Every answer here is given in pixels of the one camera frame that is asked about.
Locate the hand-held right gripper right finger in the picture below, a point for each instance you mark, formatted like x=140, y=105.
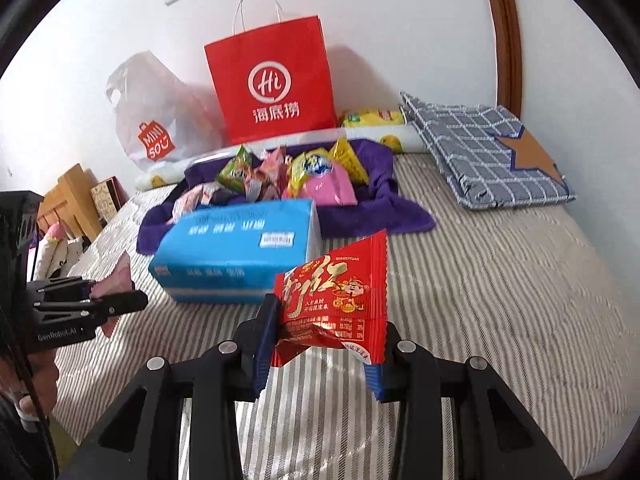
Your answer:
x=380, y=382

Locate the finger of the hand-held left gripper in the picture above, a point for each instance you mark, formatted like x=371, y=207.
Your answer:
x=125, y=302

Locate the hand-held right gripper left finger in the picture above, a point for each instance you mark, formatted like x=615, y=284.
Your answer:
x=262, y=355

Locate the small pink snack packet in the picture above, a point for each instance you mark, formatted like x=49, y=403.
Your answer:
x=117, y=272

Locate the blue tissue pack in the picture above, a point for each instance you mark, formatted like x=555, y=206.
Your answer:
x=225, y=250

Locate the green snack packet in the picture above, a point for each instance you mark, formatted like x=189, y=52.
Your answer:
x=235, y=170

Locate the yellow and pink snack packet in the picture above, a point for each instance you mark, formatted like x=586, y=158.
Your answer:
x=320, y=180

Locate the person's left hand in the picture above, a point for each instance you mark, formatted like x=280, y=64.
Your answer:
x=45, y=380

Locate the printed pillow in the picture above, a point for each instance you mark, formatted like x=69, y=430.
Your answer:
x=55, y=255

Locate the wooden bedside furniture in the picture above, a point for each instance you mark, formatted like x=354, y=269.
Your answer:
x=70, y=195

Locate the patterned box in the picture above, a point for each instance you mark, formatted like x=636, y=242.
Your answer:
x=107, y=197

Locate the white and red snack packet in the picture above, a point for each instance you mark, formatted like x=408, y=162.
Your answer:
x=195, y=200

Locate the striped mattress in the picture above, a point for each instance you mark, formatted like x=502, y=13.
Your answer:
x=500, y=310

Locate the purple towel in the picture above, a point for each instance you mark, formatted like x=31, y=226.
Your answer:
x=375, y=210

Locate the grey plastic shopping bag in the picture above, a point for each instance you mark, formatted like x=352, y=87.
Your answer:
x=150, y=110

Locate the blue checked folded cloth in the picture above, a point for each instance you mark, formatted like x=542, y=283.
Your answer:
x=475, y=160

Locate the large yellow snack bag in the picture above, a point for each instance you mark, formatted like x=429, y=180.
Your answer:
x=372, y=118

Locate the red paper bag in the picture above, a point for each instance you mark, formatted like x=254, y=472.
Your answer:
x=270, y=60

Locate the brown wooden door frame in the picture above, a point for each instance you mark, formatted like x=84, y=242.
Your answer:
x=505, y=35

